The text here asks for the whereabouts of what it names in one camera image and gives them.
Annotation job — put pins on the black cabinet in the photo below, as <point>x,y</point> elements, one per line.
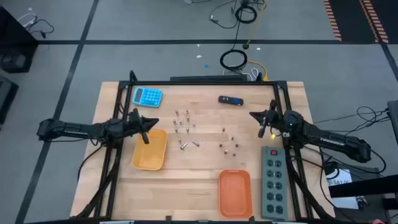
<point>12,34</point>

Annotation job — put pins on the orange plastic bin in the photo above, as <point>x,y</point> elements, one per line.
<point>236,194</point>

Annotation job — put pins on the grey-green power strip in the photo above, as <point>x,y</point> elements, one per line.
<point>274,186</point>

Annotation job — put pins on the black beam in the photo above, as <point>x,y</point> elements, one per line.
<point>367,186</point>

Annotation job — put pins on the white paper label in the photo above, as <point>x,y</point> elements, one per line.
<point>340,182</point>

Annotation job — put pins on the light blue calculator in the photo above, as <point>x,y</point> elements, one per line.
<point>149,97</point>

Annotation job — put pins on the black remote control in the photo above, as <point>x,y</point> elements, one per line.
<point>230,100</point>

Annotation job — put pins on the black floor box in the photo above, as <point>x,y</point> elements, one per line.
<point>6,99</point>

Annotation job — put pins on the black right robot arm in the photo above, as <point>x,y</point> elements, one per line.
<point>329,141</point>

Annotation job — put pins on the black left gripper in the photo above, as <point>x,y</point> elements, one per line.
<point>136,123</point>

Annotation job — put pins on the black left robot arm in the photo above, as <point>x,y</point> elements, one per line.
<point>77,129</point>

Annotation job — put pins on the yellow plastic bin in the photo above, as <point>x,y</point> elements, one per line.
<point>152,155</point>

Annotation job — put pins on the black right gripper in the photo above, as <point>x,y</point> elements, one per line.
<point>272,121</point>

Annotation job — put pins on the black aluminium table frame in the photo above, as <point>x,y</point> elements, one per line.
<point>199,83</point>

